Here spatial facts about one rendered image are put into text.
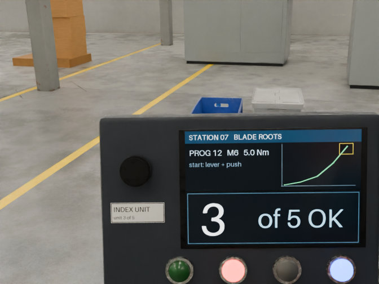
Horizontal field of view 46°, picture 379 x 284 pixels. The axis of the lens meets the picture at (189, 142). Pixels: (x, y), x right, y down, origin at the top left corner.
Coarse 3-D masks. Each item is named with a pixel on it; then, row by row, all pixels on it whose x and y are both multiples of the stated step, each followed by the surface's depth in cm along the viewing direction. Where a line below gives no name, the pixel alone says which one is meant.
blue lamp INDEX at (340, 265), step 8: (336, 256) 42; (344, 256) 42; (328, 264) 42; (336, 264) 41; (344, 264) 41; (352, 264) 42; (328, 272) 42; (336, 272) 41; (344, 272) 41; (352, 272) 41; (336, 280) 42; (344, 280) 41
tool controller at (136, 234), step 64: (128, 128) 41; (192, 128) 41; (256, 128) 41; (320, 128) 41; (128, 192) 42; (256, 192) 41; (320, 192) 41; (128, 256) 42; (192, 256) 42; (256, 256) 42; (320, 256) 42
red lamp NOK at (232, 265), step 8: (232, 256) 42; (224, 264) 42; (232, 264) 41; (240, 264) 42; (224, 272) 42; (232, 272) 41; (240, 272) 41; (224, 280) 42; (232, 280) 42; (240, 280) 42
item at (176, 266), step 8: (176, 256) 42; (168, 264) 42; (176, 264) 42; (184, 264) 42; (192, 264) 42; (168, 272) 42; (176, 272) 41; (184, 272) 41; (192, 272) 42; (176, 280) 42; (184, 280) 42
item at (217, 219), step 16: (192, 192) 42; (208, 192) 42; (224, 192) 42; (192, 208) 42; (208, 208) 42; (224, 208) 42; (192, 224) 42; (208, 224) 42; (224, 224) 42; (192, 240) 42; (208, 240) 42; (224, 240) 42
